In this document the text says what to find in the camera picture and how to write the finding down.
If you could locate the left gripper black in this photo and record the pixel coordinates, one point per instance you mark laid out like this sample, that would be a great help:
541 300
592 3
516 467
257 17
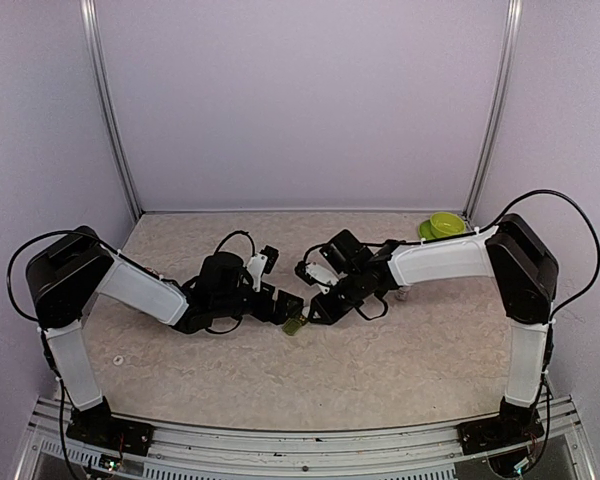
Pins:
279 315

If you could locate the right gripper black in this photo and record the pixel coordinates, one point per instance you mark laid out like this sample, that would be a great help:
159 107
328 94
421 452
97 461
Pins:
327 313

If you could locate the green weekly pill organizer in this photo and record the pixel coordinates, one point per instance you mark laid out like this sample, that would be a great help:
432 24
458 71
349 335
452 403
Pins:
293 323

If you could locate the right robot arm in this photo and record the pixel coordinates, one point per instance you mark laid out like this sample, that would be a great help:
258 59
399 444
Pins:
509 252

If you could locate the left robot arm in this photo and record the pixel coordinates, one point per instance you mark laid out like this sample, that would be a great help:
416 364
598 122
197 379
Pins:
79 266

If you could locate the white pill bottle front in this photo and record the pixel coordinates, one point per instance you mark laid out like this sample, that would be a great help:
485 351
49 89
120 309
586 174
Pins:
403 293

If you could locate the green saucer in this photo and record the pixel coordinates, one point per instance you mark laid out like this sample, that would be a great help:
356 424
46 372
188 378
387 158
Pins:
427 231

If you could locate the green bowl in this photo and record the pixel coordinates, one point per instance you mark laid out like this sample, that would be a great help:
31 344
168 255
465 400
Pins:
446 224

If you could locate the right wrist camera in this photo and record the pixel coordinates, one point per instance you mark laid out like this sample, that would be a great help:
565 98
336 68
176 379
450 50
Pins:
314 274

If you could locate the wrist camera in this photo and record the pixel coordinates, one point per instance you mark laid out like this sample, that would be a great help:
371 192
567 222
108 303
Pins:
314 274
260 264

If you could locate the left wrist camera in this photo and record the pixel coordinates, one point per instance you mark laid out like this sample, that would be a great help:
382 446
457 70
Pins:
260 264

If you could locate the front aluminium rail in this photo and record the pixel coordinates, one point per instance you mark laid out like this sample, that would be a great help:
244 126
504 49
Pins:
177 450

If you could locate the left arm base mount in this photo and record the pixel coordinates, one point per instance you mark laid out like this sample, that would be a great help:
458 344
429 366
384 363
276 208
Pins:
112 433

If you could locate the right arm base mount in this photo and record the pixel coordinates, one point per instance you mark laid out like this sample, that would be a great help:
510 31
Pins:
494 433

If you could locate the left aluminium frame post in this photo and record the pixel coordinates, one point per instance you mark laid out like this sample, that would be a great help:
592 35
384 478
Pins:
94 45

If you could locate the aluminium frame post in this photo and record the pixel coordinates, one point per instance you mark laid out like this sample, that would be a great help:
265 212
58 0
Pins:
94 45
497 108

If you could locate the right aluminium frame post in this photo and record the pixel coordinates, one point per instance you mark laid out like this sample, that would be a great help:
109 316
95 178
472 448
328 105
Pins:
497 108

